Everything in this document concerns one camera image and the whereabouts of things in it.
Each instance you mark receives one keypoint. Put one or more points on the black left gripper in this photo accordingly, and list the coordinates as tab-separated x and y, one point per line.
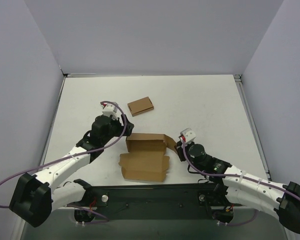
125	125

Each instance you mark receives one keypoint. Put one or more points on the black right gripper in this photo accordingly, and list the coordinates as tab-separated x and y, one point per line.
180	150

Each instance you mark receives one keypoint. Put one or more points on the large cardboard box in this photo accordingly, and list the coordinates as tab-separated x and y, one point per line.
146	158

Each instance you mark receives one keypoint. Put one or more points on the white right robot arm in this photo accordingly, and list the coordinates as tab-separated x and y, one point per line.
282	201

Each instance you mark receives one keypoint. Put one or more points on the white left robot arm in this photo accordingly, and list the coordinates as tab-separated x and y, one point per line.
37	195

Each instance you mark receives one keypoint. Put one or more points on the small folded cardboard box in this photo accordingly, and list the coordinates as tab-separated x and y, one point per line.
140	106

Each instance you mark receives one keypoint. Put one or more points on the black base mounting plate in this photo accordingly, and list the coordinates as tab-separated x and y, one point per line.
188	201

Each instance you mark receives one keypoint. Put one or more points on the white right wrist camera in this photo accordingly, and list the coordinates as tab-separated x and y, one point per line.
187	136

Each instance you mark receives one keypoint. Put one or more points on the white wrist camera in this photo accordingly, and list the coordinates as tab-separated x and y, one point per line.
109	110
187	136

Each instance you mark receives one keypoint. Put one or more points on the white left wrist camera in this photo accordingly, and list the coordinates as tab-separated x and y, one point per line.
109	110

